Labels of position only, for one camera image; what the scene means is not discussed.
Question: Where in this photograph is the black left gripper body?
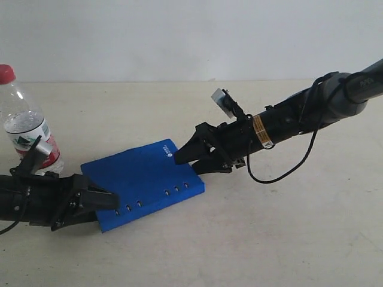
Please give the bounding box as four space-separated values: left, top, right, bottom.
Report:
27 174 105 230

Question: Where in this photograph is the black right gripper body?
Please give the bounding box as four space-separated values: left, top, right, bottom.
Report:
195 119 260 168

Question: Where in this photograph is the blue ring binder notebook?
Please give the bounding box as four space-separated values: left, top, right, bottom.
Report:
81 139 205 233

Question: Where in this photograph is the clear plastic water bottle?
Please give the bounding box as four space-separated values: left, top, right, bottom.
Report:
1 64 64 175

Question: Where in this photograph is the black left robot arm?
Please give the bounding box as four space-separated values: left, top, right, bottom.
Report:
1 173 120 231

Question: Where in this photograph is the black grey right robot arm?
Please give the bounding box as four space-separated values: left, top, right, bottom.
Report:
174 60 382 175

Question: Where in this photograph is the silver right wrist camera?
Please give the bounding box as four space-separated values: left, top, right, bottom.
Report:
211 88 236 118

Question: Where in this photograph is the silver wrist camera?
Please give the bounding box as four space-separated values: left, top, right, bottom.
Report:
211 88 236 118
35 141 53 157

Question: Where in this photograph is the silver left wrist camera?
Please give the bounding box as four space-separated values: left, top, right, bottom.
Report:
35 141 53 157

